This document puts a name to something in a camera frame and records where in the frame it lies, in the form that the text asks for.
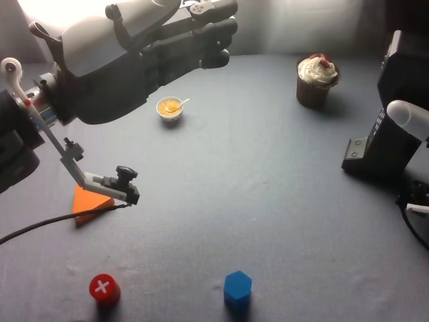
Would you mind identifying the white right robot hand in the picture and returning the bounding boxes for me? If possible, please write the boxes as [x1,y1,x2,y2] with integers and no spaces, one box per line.
[386,99,429,149]

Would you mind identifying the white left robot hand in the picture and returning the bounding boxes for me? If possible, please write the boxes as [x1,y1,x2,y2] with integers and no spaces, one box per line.
[28,0,240,127]

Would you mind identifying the small bowl of yellow soup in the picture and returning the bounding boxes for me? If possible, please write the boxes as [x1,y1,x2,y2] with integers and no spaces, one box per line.
[156,96,191,128]

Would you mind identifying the toy cupcake with white frosting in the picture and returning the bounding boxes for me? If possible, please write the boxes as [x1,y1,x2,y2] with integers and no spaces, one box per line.
[295,52,341,109]

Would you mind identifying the orange wedge block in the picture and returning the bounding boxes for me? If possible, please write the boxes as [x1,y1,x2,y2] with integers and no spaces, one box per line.
[72,183,115,225]

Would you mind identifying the grey table cloth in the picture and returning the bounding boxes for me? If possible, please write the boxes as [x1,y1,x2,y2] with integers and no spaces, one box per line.
[0,52,429,322]

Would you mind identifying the blue hexagonal block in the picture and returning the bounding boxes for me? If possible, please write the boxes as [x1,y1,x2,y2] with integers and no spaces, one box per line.
[223,270,253,307]

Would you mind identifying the red cylinder block white cross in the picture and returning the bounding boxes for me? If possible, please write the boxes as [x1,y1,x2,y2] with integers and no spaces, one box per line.
[88,273,121,306]

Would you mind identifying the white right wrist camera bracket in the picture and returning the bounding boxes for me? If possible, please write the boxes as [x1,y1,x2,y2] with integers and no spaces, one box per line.
[395,180,429,254]

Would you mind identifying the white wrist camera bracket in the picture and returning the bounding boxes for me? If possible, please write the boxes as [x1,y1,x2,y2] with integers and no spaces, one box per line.
[0,56,128,202]
[395,180,429,254]

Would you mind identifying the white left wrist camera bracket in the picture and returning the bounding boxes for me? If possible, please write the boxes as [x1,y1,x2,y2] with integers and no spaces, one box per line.
[0,56,128,202]

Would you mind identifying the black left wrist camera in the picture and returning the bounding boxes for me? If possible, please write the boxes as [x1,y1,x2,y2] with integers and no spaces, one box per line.
[103,164,141,206]

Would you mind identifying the black camera cable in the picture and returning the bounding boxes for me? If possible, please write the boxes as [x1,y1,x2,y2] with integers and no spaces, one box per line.
[0,203,132,246]

